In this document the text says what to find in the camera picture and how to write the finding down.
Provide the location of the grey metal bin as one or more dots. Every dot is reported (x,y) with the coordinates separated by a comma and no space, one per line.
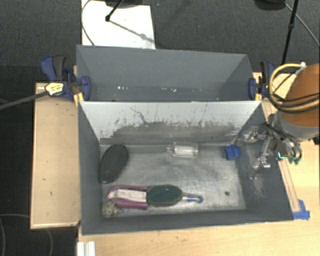
(175,115)

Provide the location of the pale wood flat board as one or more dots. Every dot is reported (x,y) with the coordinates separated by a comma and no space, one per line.
(56,160)

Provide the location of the blue plastic block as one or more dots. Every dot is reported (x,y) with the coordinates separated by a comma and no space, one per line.
(232,152)

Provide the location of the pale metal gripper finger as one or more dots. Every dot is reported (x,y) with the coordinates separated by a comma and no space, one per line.
(253,135)
(261,163)

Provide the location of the dark green oval flat block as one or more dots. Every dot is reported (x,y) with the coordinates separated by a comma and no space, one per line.
(163,195)
(113,163)

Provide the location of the grey speckled stone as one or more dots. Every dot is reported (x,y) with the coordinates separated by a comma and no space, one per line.
(110,210)

